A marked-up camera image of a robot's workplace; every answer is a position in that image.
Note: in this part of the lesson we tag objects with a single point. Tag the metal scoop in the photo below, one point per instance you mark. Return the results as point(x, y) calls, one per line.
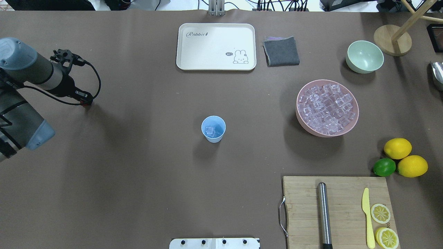
point(437, 71)

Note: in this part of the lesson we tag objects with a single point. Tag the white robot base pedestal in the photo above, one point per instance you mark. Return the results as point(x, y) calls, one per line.
point(215, 243)

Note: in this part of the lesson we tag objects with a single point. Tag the wooden cutting board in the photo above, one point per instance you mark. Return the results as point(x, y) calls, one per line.
point(347, 219)

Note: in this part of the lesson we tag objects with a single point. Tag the mint green bowl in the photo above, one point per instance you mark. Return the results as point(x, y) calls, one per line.
point(364, 57)

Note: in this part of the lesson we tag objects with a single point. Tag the steel rod on board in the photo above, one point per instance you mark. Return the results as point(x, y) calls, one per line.
point(324, 221)

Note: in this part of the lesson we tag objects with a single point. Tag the light blue cup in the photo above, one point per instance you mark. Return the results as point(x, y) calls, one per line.
point(219, 125)

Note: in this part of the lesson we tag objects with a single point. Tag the yellow lemon left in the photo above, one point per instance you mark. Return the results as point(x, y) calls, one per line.
point(412, 166)

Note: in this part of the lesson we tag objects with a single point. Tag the clear ice cube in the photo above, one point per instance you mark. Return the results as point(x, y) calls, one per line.
point(210, 131)

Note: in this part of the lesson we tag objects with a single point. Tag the yellow lemon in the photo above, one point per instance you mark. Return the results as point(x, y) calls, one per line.
point(397, 148)
point(412, 166)

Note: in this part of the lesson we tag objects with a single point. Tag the yellow lemon right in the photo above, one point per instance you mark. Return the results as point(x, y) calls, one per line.
point(397, 148)

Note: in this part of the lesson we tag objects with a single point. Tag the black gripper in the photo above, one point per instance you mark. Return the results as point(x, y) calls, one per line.
point(66, 89)

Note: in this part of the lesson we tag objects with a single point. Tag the cream rabbit tray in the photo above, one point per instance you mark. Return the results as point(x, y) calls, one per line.
point(216, 47)

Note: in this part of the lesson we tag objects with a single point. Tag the yellow plastic knife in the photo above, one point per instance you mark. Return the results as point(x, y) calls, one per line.
point(365, 205)

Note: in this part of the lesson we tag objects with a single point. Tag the pink bowl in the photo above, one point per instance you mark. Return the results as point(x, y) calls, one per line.
point(326, 108)

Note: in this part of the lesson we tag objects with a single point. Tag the lemon half inner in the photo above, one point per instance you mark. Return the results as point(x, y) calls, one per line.
point(380, 213)

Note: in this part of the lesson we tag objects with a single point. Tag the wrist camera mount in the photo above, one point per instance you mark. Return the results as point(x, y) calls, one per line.
point(64, 59)

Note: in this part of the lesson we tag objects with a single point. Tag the lemon half near edge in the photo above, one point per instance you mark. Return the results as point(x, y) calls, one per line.
point(387, 238)

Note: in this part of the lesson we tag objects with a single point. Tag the wooden cup stand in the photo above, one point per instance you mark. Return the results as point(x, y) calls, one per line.
point(394, 40)

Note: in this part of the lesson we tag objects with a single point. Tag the green lime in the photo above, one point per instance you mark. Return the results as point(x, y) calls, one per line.
point(384, 167)

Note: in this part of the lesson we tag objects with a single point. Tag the grey folded cloth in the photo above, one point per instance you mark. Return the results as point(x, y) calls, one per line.
point(281, 51)

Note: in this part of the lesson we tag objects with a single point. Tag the aluminium frame post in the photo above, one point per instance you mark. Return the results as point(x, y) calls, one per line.
point(216, 7)

